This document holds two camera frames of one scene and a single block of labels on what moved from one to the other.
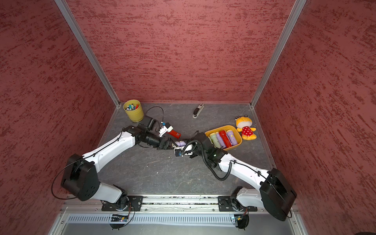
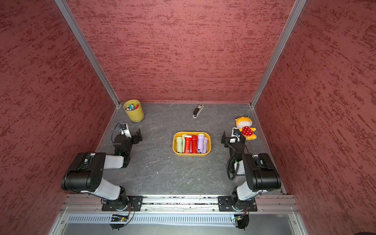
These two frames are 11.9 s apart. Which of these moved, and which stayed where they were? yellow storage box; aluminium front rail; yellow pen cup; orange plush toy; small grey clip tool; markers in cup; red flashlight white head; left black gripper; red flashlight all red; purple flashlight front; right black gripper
Moved: red flashlight white head; yellow storage box; left black gripper; right black gripper; red flashlight all red; purple flashlight front
Stayed: yellow pen cup; orange plush toy; aluminium front rail; markers in cup; small grey clip tool
